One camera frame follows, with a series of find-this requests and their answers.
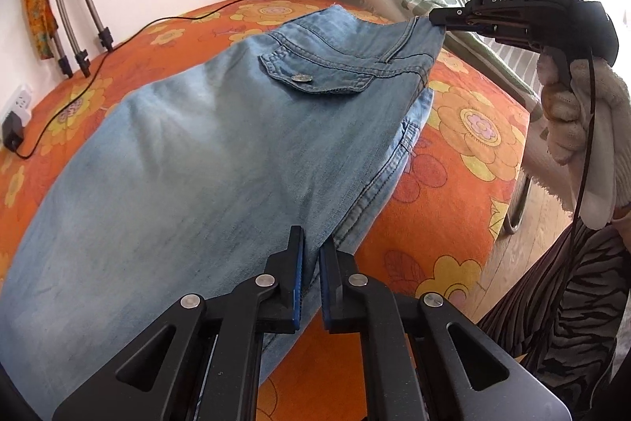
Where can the black power adapter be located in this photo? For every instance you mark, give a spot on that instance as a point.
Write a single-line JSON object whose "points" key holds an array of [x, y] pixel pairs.
{"points": [[12, 133]]}

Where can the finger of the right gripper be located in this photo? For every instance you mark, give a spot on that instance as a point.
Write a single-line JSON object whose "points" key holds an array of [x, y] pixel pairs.
{"points": [[451, 17]]}

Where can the right white gloved hand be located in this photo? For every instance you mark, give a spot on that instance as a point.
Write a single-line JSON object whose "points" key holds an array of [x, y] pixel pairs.
{"points": [[589, 134]]}

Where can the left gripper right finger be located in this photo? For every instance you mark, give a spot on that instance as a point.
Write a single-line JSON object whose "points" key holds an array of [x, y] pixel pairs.
{"points": [[422, 358]]}

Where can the light blue denim pants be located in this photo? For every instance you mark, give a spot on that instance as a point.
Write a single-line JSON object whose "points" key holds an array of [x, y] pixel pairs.
{"points": [[192, 182]]}

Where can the white power strip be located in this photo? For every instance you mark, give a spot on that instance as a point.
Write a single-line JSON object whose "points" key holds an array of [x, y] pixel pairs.
{"points": [[20, 102]]}

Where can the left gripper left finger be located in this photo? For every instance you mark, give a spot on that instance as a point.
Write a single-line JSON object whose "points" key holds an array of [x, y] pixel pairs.
{"points": [[200, 359]]}

